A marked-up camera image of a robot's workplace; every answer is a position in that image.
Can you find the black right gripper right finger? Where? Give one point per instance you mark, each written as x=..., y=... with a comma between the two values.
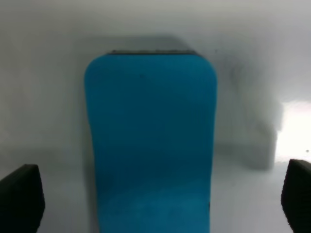
x=296, y=196

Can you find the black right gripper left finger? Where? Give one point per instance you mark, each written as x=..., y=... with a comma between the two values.
x=22, y=202

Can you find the white whiteboard with aluminium frame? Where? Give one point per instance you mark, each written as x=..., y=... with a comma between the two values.
x=260, y=49

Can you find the teal whiteboard eraser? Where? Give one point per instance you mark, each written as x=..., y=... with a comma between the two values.
x=152, y=120

